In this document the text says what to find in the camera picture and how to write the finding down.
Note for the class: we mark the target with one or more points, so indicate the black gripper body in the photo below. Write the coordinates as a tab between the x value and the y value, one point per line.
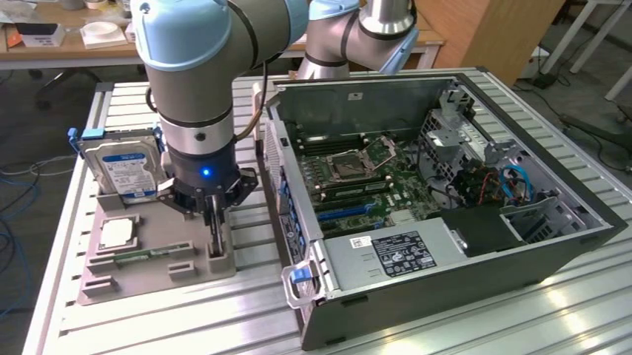
202	170

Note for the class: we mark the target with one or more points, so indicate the Nvidia Quadro graphics card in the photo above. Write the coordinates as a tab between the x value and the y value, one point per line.
217	240

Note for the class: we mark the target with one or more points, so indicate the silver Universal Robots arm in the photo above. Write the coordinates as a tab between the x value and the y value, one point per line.
193	92

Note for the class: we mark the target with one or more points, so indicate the grey parts rack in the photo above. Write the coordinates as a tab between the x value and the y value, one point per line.
163	236

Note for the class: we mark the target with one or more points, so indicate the hard disk with blue rails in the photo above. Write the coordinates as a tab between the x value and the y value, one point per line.
123	170

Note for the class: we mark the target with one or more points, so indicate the silver CPU chip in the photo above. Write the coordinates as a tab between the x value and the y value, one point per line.
118	233

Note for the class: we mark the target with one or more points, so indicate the green RAM stick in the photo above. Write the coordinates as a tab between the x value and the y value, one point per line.
143	254

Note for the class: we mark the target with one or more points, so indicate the CPU socket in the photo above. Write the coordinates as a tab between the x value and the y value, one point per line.
348	166

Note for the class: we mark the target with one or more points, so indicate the blue expansion slot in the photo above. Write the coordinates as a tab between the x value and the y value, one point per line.
345	213

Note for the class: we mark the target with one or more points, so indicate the black labelled RAM stick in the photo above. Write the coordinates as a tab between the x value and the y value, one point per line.
353	186

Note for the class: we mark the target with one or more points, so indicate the metal socket cover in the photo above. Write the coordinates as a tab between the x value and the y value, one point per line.
390	155

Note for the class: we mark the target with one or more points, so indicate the grey power supply unit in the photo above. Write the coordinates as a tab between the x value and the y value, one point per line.
356	266

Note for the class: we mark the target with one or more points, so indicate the green motherboard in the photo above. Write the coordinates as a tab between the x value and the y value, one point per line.
405	192

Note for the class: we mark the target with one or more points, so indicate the silver chipset heat sink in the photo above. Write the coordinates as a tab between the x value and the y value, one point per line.
405	218

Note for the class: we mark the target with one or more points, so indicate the small white labelled box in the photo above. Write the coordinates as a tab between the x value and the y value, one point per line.
130	35

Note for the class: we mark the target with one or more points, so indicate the white round container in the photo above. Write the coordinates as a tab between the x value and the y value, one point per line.
103	35

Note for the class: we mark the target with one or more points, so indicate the metal disk bay cage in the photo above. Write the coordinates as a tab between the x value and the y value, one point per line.
454	148

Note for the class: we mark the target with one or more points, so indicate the white box with black top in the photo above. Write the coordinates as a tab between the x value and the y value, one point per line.
39	35

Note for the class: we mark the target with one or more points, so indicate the black plastic shroud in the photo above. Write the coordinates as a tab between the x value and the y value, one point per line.
484	233

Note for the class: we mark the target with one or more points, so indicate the grey cup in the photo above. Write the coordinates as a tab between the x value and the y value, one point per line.
71	4

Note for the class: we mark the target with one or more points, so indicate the black open PC case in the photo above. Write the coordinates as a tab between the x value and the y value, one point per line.
493	288

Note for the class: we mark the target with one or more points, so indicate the wooden cabinet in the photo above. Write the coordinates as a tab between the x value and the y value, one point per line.
493	37

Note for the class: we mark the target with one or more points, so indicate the black power adapter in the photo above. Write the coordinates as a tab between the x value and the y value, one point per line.
545	81

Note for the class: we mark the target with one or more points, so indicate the grey disk bay bracket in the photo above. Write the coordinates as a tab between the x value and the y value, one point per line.
539	218

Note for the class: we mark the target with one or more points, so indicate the white table frame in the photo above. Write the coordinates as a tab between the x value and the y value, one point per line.
584	48

